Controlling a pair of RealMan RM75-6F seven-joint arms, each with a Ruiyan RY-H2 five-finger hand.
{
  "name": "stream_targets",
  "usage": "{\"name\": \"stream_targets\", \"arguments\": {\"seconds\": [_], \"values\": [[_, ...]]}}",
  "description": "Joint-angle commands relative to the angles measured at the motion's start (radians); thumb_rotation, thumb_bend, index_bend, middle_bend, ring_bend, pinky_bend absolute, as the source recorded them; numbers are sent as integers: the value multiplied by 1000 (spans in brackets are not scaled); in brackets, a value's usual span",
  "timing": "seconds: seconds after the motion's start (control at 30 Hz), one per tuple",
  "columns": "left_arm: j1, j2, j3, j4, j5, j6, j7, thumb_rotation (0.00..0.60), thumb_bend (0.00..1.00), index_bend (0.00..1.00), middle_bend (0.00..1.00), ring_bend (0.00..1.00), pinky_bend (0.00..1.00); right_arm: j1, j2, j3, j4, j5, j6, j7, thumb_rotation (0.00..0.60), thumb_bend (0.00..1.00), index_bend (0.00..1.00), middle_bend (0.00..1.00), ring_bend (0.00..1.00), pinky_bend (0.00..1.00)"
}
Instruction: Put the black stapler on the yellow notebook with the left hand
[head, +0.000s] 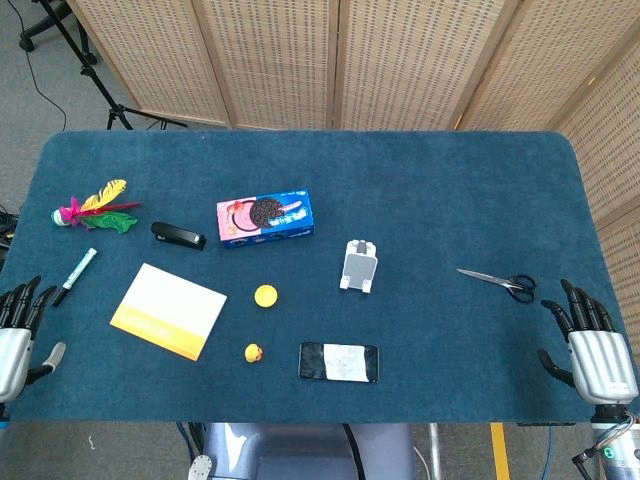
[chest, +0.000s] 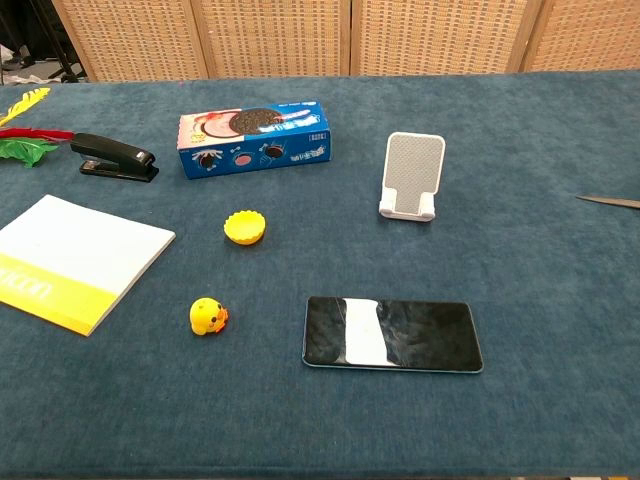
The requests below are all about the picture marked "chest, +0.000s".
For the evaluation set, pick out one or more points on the black stapler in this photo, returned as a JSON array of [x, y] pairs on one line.
[[117, 154]]

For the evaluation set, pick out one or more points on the white and yellow notebook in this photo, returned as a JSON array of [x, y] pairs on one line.
[[70, 250]]

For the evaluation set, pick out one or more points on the yellow scalloped cap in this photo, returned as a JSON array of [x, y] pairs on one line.
[[244, 227]]

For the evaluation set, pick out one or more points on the blue cookie box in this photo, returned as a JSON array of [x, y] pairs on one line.
[[280, 145]]

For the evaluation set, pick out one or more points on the white phone stand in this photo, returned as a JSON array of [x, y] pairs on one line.
[[414, 170]]

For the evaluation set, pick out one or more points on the yellow duck toy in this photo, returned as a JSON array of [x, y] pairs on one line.
[[205, 316]]

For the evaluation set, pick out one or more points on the black smartphone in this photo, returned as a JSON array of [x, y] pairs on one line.
[[430, 335]]

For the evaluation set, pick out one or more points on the blue table cloth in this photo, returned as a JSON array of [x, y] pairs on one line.
[[320, 420]]

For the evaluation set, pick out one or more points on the woven wooden screen panel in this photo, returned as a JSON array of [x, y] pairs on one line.
[[440, 35], [272, 35], [590, 35], [135, 35]]

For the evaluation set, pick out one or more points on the red feather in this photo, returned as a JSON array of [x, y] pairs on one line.
[[35, 134]]

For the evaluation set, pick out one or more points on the black tripod stand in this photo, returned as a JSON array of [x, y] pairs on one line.
[[62, 55]]

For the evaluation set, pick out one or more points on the yellow feather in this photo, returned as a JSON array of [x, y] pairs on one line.
[[25, 102]]

